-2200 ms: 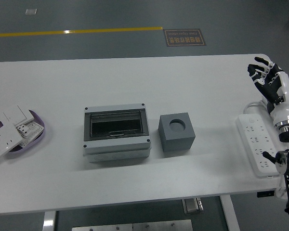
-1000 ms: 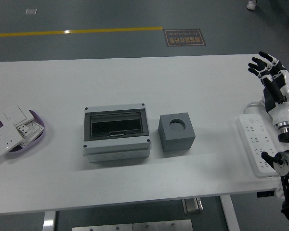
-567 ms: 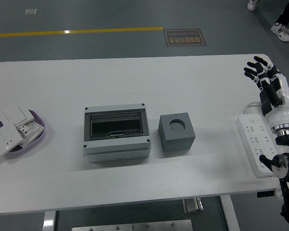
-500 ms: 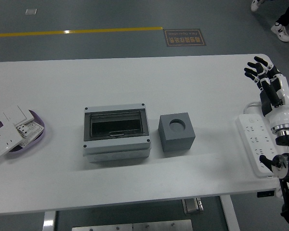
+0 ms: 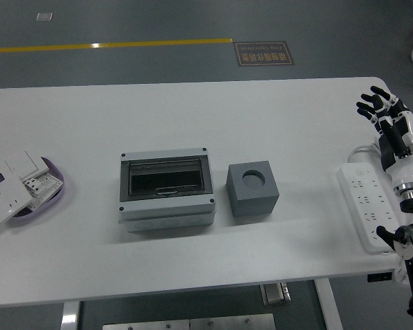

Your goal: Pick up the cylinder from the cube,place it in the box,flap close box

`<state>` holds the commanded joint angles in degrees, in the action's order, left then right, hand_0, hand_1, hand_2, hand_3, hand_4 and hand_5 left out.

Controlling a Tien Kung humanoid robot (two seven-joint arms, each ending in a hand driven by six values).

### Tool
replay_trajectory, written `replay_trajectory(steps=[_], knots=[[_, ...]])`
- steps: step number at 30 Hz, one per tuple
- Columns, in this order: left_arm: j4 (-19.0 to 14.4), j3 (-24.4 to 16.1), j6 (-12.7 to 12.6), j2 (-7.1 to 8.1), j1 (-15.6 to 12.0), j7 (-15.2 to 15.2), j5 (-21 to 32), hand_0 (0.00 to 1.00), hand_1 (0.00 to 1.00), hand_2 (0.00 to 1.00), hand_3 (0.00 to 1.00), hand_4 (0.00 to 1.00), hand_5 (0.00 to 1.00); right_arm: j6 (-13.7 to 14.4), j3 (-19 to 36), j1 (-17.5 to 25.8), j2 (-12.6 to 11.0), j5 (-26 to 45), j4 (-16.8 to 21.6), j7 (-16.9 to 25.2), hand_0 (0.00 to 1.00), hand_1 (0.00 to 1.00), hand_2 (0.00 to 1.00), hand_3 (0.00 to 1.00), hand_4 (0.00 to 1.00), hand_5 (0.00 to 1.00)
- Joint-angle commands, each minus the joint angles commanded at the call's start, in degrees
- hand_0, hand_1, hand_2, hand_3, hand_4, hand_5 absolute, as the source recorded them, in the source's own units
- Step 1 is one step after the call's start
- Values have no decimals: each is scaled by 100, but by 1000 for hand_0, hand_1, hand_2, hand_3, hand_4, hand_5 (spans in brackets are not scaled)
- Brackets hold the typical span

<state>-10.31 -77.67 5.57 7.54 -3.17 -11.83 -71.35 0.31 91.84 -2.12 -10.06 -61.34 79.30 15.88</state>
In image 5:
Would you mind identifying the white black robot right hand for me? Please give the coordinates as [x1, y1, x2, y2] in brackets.
[356, 85, 413, 192]

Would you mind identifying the grey electrical box with lid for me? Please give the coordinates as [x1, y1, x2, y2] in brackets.
[118, 147, 217, 234]

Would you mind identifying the grey cube with round hole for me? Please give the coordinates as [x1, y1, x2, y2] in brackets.
[226, 160, 279, 218]

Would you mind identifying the black table control panel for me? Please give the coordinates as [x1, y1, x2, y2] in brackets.
[367, 272, 393, 283]

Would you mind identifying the white table leg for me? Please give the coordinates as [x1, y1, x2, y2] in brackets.
[313, 278, 343, 330]
[60, 301, 81, 330]

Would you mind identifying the brown floor sign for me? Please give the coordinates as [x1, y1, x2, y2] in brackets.
[233, 41, 295, 67]

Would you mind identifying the yellow floor tape line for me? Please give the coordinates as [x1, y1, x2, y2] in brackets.
[0, 37, 234, 55]

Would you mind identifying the white perforated socket panel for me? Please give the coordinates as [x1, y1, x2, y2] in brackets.
[29, 171, 63, 210]

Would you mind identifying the purple tray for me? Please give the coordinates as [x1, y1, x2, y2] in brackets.
[0, 156, 65, 228]

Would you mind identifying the small white socket insert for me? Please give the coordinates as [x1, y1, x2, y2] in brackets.
[23, 177, 44, 197]

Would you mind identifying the white power cord with plug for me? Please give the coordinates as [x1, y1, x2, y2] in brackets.
[347, 137, 410, 285]

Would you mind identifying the grey metal table bracket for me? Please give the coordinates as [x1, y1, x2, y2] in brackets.
[260, 282, 292, 306]

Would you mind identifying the metal base plate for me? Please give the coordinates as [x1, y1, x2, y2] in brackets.
[102, 313, 276, 330]

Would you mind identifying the white wall switch plate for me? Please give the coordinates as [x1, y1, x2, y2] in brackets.
[0, 150, 51, 179]

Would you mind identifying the white wall socket plate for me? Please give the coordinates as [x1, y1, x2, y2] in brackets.
[0, 171, 35, 226]

